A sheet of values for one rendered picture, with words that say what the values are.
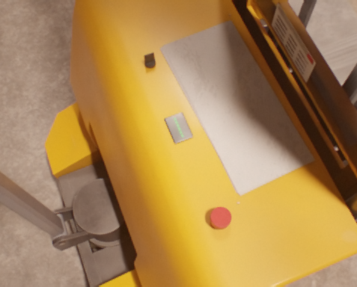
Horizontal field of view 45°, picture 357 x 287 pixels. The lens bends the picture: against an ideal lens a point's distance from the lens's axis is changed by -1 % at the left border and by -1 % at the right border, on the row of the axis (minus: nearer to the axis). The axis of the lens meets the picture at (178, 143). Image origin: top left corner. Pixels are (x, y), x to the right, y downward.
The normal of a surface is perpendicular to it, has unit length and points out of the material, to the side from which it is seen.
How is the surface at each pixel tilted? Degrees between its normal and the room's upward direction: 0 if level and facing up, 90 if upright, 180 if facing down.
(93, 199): 0
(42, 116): 0
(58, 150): 22
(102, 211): 0
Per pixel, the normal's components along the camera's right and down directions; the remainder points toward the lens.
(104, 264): -0.02, -0.38
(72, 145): -0.36, -0.22
